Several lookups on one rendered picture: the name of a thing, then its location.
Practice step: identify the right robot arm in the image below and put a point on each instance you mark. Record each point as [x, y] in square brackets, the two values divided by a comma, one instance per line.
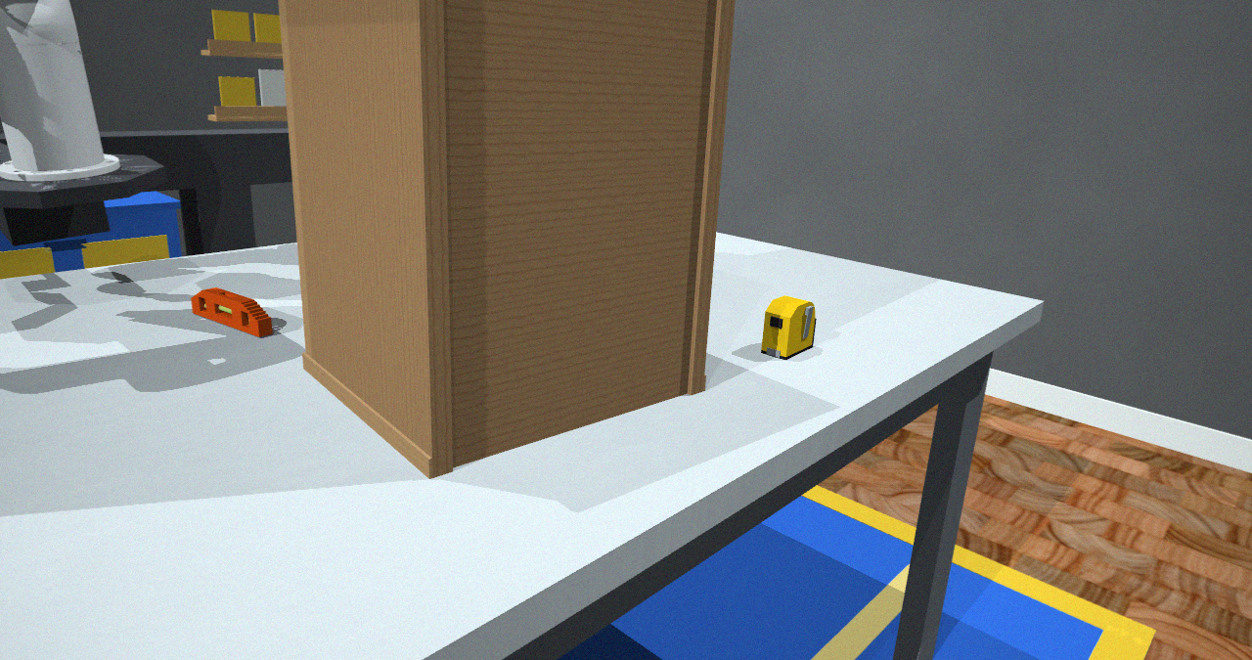
[45, 102]

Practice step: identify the yellow tape measure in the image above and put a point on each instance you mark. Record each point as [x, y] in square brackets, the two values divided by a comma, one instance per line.
[789, 327]

